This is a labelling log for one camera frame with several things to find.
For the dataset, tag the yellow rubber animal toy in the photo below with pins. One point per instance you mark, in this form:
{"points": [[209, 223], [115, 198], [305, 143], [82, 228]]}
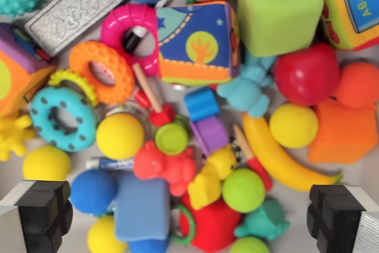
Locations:
{"points": [[207, 182]]}

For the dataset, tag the light blue fabric block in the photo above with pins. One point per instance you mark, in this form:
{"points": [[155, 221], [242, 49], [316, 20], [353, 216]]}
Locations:
{"points": [[142, 205]]}

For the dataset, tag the black and white checkered item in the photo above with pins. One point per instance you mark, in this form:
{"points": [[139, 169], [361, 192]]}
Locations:
{"points": [[237, 149]]}

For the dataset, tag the yellow foam ball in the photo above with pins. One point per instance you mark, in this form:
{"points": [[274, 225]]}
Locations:
{"points": [[120, 136], [46, 164], [105, 236], [293, 125]]}

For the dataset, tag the small red plastic piece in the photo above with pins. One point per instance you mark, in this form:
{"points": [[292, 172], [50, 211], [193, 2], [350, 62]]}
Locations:
{"points": [[142, 99]]}

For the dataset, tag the teal rubber animal toy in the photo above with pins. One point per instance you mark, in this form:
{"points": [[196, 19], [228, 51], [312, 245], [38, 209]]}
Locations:
{"points": [[263, 220]]}

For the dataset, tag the lime green fabric wedge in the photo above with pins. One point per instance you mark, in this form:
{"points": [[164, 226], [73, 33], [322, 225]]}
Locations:
{"points": [[275, 16]]}

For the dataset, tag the yellow ABC fabric cube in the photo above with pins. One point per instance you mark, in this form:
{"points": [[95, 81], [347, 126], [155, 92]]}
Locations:
{"points": [[352, 10]]}

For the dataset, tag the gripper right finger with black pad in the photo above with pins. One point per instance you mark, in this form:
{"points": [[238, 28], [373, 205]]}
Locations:
{"points": [[340, 220]]}

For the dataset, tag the green foam ball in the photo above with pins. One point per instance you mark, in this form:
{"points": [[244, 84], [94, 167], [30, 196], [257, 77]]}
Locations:
{"points": [[250, 247], [243, 190]]}

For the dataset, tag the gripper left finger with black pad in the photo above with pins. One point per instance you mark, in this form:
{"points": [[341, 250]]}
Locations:
{"points": [[38, 214]]}

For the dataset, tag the red fabric block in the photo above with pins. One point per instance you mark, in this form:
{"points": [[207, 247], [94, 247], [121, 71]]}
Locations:
{"points": [[216, 226]]}

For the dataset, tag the red plastic apple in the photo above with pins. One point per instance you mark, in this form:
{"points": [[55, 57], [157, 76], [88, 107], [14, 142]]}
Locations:
{"points": [[306, 73]]}

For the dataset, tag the light blue rubber bear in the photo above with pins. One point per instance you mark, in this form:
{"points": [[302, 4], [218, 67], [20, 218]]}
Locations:
{"points": [[245, 93]]}

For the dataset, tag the yellow rubber spiky toy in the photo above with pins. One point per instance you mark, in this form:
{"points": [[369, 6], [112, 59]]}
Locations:
{"points": [[12, 137]]}

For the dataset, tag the green plastic cup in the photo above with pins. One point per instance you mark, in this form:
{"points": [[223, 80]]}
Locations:
{"points": [[171, 139]]}

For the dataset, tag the blue plastic block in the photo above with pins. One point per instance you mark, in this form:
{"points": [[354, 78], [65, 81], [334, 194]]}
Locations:
{"points": [[201, 103]]}

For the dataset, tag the blue space print fabric cube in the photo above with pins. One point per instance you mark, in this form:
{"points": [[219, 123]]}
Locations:
{"points": [[195, 42]]}

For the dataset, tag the orange fabric block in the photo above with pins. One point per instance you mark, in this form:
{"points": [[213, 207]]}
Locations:
{"points": [[343, 134]]}

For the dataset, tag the purple plastic block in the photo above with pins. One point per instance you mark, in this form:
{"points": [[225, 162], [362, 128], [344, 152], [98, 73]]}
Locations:
{"points": [[211, 134]]}

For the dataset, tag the wooden screw with red head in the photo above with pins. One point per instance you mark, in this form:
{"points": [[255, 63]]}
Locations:
{"points": [[148, 87]]}

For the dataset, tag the red rubber bear toy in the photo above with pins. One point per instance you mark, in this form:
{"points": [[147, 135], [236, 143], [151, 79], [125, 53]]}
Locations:
{"points": [[160, 167]]}

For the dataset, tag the purple and orange fabric cube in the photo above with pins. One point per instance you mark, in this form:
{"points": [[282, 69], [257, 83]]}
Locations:
{"points": [[17, 72]]}

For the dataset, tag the silver embossed rectangular block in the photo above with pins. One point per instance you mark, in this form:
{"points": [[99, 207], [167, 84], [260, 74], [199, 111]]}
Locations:
{"points": [[71, 13]]}

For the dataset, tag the blue and white tube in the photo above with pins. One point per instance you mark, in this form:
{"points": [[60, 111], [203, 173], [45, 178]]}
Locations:
{"points": [[112, 163]]}

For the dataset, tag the yellow plastic banana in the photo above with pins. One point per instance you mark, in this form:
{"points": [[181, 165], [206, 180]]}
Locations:
{"points": [[275, 158]]}

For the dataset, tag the blue foam ball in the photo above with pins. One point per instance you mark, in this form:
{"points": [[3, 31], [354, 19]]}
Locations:
{"points": [[149, 247], [93, 190]]}

